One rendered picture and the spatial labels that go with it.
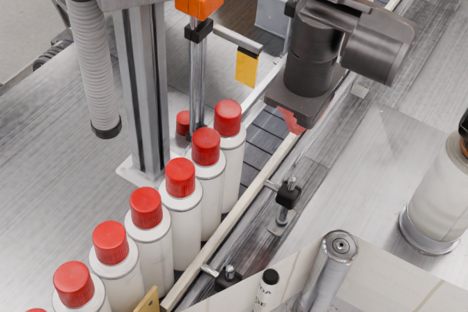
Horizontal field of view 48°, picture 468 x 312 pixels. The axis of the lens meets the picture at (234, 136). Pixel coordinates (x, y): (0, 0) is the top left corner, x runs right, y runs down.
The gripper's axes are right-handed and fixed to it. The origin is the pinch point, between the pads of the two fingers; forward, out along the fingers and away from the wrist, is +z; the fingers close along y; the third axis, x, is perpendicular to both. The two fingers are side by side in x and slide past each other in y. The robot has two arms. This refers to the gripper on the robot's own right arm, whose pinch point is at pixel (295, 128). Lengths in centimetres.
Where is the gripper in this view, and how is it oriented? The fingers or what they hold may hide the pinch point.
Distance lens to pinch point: 71.4
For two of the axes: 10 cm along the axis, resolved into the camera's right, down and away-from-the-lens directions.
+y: 5.2, -6.5, 5.6
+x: -8.5, -4.4, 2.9
